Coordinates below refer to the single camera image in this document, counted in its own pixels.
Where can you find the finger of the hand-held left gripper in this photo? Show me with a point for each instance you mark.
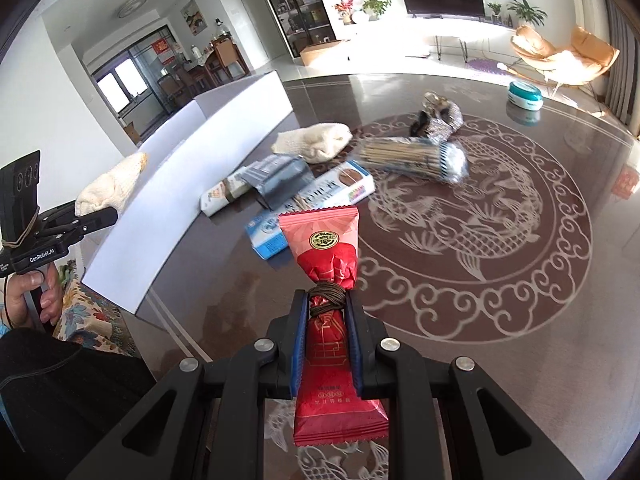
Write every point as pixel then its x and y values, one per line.
pixel 57 214
pixel 90 222

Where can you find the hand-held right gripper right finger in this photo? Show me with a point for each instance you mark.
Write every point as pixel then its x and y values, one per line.
pixel 356 340

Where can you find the red door poster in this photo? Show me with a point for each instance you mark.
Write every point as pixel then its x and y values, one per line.
pixel 161 46

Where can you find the teal round container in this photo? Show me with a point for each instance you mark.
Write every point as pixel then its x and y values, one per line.
pixel 525 94

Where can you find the red flowers in vase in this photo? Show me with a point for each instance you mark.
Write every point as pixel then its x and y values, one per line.
pixel 345 7

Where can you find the framed wall painting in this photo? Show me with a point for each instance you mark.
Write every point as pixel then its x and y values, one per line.
pixel 193 17

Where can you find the person's left hand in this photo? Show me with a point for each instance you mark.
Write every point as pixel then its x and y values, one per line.
pixel 52 302

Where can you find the small potted plant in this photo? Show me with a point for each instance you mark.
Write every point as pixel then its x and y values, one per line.
pixel 495 10

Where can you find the orange rocking chair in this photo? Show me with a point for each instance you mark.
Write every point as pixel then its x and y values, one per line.
pixel 580 55

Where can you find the green potted plant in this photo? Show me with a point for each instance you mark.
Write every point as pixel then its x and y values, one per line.
pixel 377 5

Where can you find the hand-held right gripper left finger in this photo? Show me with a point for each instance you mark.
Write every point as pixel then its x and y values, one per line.
pixel 299 340

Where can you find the white cardboard box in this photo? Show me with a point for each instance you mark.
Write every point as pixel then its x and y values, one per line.
pixel 175 200

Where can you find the red snack packet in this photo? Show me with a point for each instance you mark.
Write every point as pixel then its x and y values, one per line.
pixel 325 250

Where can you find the dark grey foil pouch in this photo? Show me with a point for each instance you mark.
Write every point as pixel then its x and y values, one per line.
pixel 280 182

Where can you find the floral cloth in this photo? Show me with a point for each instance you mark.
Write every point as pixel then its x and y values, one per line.
pixel 95 315

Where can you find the white television cabinet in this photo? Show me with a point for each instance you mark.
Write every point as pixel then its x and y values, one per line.
pixel 400 35

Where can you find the grey curtain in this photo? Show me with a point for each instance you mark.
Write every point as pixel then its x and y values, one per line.
pixel 615 50

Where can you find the clear hair claw clip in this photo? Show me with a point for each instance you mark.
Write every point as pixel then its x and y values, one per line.
pixel 434 100

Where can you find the cotton swab pack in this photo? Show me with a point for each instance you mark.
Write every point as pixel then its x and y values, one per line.
pixel 410 157

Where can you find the cream knit glove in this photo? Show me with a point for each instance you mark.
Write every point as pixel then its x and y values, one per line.
pixel 110 185
pixel 315 142

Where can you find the wooden dining chair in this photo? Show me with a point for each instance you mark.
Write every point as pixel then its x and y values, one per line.
pixel 227 55

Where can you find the purple rug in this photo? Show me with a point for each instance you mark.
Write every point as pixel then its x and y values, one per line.
pixel 485 66

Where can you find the sequin bow tie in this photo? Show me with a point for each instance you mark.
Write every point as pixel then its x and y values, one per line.
pixel 442 122

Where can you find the white lotion bottle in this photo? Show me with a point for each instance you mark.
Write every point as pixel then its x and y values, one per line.
pixel 217 197

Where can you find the glass display cabinet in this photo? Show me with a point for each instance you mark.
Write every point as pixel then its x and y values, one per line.
pixel 295 5

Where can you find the round ceiling light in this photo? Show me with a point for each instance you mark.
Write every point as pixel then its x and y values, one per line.
pixel 134 6

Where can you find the white coffee table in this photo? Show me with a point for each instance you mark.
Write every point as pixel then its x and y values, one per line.
pixel 450 40

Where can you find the blue medicine box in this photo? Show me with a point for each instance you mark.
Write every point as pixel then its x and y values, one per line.
pixel 340 185

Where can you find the person's left forearm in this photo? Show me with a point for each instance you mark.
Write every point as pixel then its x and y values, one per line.
pixel 65 390

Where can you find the large leafy potted plant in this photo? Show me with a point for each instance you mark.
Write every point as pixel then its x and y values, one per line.
pixel 525 10

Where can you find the brown cardboard box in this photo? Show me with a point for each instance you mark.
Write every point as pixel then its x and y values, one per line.
pixel 320 52

